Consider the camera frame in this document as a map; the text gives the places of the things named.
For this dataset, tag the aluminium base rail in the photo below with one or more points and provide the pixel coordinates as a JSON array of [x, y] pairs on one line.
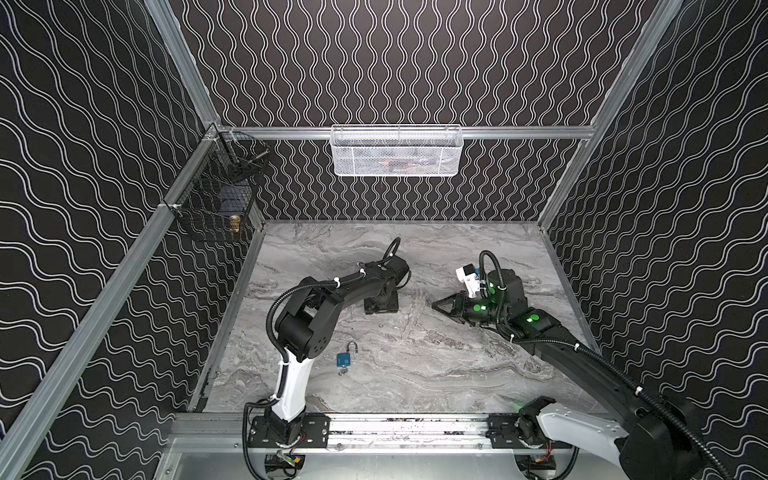
[[346, 433]]

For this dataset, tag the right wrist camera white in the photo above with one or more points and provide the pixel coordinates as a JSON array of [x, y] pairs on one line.
[[469, 276]]

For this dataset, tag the black wire basket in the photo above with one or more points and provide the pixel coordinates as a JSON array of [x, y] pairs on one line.
[[224, 183]]

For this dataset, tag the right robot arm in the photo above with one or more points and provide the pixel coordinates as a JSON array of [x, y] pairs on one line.
[[647, 434]]

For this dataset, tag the white mesh basket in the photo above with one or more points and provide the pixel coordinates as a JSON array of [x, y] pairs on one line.
[[394, 150]]

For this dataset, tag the brass bell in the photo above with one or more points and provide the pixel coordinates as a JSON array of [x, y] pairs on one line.
[[235, 222]]

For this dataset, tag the blue padlock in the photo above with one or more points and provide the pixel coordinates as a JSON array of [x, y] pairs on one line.
[[344, 359]]

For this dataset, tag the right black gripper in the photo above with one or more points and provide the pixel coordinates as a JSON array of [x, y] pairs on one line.
[[464, 307]]

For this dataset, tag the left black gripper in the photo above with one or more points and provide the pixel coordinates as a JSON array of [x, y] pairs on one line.
[[381, 303]]

